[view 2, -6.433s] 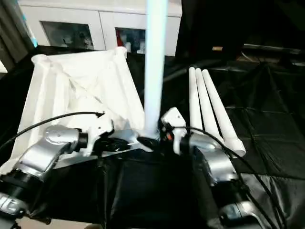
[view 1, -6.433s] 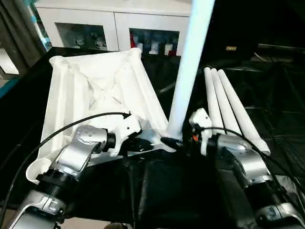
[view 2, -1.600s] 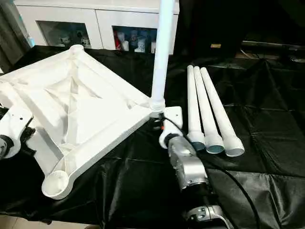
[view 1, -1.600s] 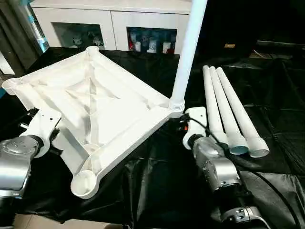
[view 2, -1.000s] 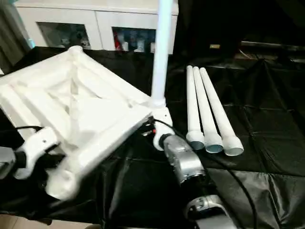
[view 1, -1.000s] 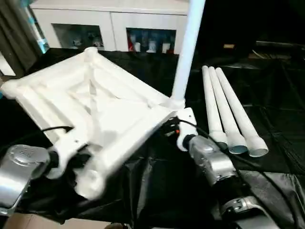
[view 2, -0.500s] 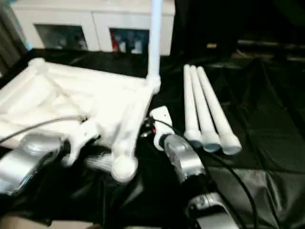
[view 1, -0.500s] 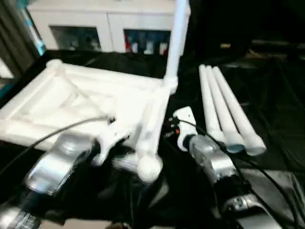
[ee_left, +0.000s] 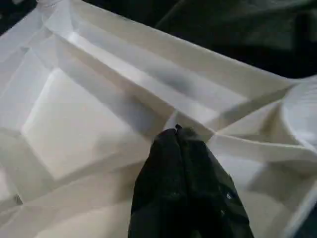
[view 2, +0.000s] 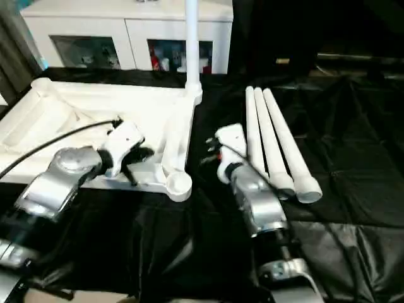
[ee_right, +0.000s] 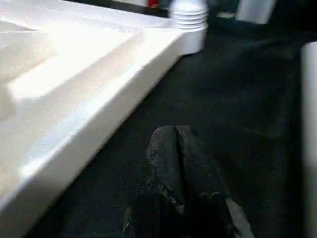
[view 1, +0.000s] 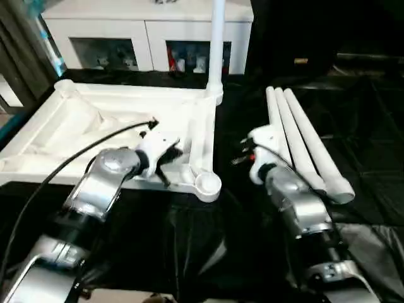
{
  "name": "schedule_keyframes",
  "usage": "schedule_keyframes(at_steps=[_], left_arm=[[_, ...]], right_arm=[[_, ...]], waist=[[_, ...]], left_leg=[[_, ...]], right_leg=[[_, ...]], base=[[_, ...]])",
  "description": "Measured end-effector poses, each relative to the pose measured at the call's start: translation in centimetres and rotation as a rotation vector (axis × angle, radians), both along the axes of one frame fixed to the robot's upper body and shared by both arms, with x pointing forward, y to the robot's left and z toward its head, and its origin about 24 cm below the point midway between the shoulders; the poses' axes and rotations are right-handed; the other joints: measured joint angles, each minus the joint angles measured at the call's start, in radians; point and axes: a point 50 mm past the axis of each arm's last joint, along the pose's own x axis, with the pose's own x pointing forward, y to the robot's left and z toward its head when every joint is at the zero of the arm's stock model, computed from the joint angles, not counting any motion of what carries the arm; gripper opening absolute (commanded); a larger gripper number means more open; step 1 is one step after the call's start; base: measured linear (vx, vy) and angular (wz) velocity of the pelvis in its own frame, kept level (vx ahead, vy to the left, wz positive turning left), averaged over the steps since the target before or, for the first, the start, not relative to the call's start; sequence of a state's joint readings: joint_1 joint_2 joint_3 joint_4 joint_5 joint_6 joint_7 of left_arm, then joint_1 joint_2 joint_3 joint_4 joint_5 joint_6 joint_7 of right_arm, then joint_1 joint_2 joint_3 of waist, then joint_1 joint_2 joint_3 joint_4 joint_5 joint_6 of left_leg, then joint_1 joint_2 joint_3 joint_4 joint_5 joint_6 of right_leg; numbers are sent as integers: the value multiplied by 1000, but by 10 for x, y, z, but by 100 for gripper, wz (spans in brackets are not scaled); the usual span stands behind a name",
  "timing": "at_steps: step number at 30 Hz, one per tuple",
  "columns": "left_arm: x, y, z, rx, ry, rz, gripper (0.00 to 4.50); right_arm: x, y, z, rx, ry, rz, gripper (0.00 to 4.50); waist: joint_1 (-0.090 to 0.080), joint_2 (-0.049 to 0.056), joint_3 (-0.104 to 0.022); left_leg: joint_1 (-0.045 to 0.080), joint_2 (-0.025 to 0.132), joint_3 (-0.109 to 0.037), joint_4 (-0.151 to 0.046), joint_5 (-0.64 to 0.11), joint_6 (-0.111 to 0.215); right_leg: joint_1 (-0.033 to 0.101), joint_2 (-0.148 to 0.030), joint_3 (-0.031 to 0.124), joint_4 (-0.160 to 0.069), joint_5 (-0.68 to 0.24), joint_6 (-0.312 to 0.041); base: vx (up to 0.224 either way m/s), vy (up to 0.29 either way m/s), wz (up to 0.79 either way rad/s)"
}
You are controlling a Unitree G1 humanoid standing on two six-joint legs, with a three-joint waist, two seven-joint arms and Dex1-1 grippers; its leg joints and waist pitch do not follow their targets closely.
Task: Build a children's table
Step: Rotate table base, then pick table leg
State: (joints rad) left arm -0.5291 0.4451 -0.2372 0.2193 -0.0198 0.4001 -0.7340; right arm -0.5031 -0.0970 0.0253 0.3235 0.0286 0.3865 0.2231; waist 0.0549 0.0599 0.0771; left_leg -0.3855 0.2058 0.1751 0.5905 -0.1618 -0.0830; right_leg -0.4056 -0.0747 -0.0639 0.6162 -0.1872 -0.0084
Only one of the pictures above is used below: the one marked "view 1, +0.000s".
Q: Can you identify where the black case with yellow label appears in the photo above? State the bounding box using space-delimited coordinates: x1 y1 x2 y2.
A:
249 0 404 89

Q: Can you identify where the white glass-door cabinet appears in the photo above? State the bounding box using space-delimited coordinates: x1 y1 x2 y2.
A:
41 0 253 75

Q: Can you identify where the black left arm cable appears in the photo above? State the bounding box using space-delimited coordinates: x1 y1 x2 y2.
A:
0 120 158 278

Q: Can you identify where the white plastic table leg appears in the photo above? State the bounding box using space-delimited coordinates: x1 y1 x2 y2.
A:
265 87 295 171
205 0 227 103
273 88 330 193
283 88 355 204

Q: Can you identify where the black work mat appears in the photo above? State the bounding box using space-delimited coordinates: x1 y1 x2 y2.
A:
0 66 404 303

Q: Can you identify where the white upturned plastic table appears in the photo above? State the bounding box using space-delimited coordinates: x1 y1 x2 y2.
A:
0 79 223 203

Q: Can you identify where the grey curtain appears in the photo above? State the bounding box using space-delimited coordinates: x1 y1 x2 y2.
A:
0 0 64 111

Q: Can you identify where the teal floor mat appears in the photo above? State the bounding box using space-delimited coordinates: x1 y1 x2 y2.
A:
0 112 20 136

